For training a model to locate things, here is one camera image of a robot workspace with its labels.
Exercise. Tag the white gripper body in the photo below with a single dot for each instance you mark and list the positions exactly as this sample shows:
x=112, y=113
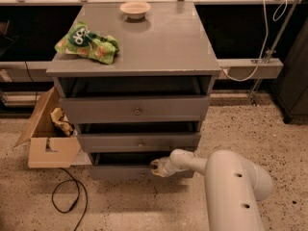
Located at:
x=163, y=167

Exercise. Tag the grey bottom drawer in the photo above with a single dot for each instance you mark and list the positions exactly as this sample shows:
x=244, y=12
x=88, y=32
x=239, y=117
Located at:
x=124, y=165

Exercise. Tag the grey drawer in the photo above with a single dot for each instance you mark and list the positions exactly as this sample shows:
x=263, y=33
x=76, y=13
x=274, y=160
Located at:
x=135, y=109
x=139, y=142
x=124, y=165

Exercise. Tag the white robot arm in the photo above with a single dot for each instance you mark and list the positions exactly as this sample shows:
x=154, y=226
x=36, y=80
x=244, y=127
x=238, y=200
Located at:
x=233, y=186

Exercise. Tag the grey middle drawer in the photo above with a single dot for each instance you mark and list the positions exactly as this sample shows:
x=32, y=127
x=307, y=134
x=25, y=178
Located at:
x=139, y=142

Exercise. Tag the grey drawer cabinet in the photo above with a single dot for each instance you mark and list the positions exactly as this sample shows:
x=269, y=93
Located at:
x=167, y=53

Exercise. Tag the grey top drawer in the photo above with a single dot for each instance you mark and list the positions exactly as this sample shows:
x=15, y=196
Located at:
x=135, y=109

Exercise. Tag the cardboard box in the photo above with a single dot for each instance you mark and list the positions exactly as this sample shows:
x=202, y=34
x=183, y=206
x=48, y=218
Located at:
x=49, y=146

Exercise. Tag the crumpled yellow paper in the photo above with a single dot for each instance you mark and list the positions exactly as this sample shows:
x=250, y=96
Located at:
x=57, y=116

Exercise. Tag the green chip bag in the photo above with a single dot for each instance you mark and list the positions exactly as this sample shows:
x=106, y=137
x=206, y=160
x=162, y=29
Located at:
x=81, y=41

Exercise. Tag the dark cabinet at right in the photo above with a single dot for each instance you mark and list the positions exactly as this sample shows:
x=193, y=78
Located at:
x=291, y=86

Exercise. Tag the white bowl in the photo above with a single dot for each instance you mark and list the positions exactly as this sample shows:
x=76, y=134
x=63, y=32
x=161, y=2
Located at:
x=135, y=9

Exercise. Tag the metal stand pole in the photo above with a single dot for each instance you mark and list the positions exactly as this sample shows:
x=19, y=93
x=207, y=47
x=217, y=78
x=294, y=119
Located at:
x=265, y=55

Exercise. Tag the grey wall rail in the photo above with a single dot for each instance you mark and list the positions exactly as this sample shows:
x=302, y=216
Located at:
x=236, y=68

